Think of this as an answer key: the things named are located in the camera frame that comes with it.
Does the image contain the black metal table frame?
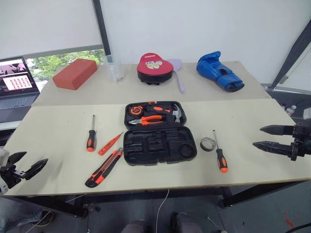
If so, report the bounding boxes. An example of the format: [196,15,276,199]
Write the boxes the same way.
[1,178,311,218]

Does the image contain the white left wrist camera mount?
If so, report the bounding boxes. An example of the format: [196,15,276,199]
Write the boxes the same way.
[0,148,10,168]

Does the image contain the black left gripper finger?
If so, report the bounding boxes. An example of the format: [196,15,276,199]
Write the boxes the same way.
[24,158,49,181]
[9,151,28,166]

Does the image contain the clear glass beaker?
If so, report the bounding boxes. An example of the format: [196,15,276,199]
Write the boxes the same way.
[104,54,126,83]

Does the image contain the orange black tape measure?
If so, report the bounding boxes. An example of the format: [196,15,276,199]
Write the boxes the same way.
[129,105,143,116]

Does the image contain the orange black stubby tool handle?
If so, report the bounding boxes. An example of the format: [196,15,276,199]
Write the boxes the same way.
[145,104,171,115]

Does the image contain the white roller blind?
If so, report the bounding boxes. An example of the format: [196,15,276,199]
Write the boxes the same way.
[0,0,104,60]

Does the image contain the black window pillar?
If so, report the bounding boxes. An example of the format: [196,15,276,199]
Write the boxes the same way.
[92,0,113,65]

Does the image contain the blue boxing glove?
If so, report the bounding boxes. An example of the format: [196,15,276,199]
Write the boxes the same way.
[196,50,245,93]

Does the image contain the orange handled pliers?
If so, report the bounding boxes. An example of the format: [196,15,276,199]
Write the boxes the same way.
[128,115,167,127]

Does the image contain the red heart-shaped punching pad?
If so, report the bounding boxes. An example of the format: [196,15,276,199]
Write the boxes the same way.
[136,51,174,86]

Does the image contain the small white bottle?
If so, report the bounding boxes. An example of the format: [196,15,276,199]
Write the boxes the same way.
[285,104,297,117]

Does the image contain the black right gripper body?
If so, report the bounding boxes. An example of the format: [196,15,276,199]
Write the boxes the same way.
[290,122,311,162]

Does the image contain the purple plastic spatula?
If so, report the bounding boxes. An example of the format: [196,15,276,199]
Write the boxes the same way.
[167,58,187,95]

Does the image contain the open laptop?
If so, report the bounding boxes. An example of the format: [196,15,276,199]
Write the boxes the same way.
[0,56,41,111]

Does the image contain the person's leg in jeans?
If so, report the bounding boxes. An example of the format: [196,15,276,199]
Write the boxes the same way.
[0,196,45,233]

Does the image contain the dark rounded shape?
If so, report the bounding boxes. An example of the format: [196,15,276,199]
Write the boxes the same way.
[171,212,222,233]
[120,219,152,233]

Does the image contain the black electrical tape roll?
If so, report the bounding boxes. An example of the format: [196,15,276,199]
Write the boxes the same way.
[200,137,217,152]

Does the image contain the orange black screwdriver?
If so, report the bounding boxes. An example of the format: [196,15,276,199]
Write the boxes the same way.
[86,114,98,153]
[212,129,229,174]

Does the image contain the black tool case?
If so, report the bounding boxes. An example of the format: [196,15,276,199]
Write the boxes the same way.
[122,100,198,167]

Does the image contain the silver claw hammer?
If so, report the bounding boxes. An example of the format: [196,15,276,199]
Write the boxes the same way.
[165,103,185,124]

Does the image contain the brown shoe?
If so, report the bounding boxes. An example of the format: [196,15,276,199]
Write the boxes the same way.
[31,209,55,228]

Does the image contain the orange voltage tester pen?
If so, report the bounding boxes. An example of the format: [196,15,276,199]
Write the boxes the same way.
[98,132,124,156]

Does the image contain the white cable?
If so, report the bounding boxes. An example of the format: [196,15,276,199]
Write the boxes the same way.
[155,188,171,233]

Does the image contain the red foam brick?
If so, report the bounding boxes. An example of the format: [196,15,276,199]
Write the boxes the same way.
[52,58,98,91]

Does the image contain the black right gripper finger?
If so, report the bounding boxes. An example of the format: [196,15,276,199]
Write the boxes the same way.
[252,141,294,154]
[259,124,295,136]

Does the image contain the orange black utility knife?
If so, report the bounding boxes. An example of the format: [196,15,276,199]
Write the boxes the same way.
[85,147,123,188]

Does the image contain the black diagonal strut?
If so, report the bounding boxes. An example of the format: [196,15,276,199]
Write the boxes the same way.
[269,22,311,91]

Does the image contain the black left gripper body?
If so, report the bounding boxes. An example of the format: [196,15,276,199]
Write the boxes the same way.
[0,162,27,189]

